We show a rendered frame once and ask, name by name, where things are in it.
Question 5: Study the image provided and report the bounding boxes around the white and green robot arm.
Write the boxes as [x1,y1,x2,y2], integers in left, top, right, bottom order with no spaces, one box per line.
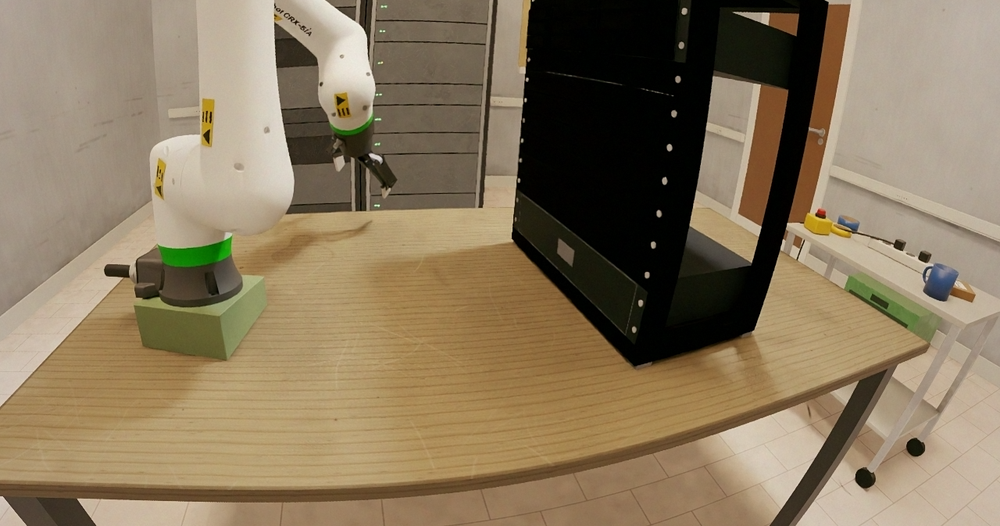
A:
[104,0,375,307]

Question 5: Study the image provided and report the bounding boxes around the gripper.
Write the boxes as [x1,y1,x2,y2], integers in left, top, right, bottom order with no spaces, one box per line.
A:
[326,137,397,198]

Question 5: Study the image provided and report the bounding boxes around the black server rack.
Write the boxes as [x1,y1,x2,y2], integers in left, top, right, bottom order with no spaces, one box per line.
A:
[512,0,828,370]

